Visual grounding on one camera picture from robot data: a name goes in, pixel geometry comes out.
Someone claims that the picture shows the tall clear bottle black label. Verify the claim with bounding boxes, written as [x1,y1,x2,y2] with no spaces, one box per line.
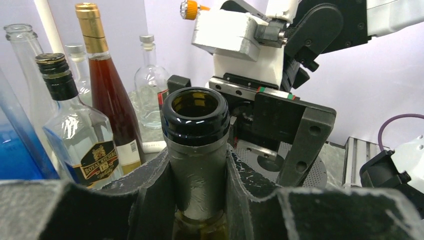
[3,23,56,160]

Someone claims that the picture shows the clear bottle by right wall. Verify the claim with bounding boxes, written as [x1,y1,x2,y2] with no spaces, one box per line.
[134,34,170,130]

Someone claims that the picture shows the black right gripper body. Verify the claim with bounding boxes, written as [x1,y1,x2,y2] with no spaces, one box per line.
[165,73,306,149]

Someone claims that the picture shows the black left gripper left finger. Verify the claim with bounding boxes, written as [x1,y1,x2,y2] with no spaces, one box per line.
[0,149,176,240]

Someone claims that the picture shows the dark wine bottle gold cap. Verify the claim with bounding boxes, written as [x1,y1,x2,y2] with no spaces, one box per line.
[75,2,145,175]

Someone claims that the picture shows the white PVC pipe frame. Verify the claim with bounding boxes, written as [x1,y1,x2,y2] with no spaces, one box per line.
[34,0,166,154]

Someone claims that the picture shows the black round perforated speaker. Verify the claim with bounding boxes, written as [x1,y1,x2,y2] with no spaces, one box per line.
[235,140,328,189]

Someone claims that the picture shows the dark bottle silver cap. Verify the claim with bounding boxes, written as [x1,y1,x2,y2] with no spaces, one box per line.
[162,87,230,240]

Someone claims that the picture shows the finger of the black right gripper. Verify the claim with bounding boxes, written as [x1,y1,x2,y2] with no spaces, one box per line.
[276,107,337,187]

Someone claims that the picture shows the clear bottle red black label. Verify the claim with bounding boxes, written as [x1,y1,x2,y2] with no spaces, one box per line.
[64,43,93,107]

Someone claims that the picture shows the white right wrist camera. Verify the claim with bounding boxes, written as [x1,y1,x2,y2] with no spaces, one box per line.
[191,9,284,87]

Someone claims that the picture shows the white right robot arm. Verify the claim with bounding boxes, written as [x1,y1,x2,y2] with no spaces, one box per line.
[179,0,424,187]

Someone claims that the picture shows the clear bottle black cap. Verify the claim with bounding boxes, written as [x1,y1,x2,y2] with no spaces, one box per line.
[35,53,124,189]

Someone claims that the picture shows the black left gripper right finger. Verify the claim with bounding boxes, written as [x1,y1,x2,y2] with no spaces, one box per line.
[226,146,424,240]

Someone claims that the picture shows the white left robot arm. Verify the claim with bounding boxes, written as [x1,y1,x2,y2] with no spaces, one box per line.
[0,146,424,240]

